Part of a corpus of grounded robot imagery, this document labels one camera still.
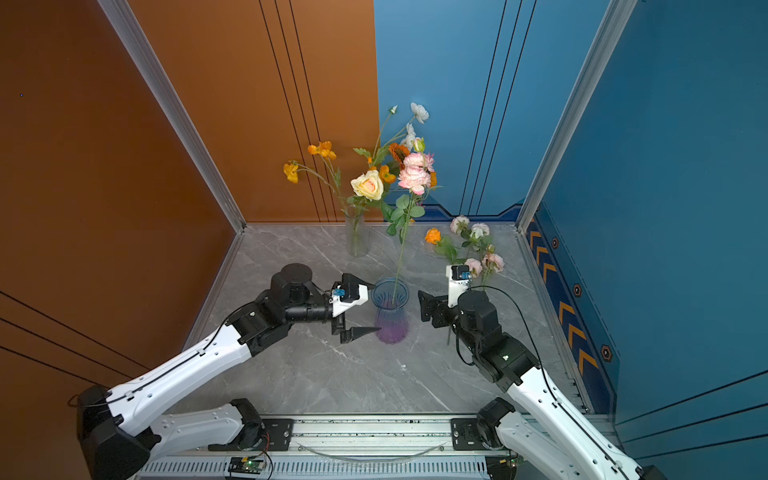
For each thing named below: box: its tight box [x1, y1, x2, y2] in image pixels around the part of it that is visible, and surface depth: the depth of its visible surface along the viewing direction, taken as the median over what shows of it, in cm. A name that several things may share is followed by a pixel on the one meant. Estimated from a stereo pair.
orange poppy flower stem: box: [283, 141, 349, 214], surface depth 93 cm
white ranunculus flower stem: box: [375, 102, 429, 157], surface depth 90 cm
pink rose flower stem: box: [450, 215, 506, 288], surface depth 113 cm
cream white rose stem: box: [347, 170, 384, 229], surface depth 72 cm
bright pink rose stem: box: [386, 153, 435, 301], surface depth 69 cm
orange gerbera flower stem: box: [388, 142, 410, 170], surface depth 86 cm
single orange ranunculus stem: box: [425, 228, 466, 265], surface depth 114 cm
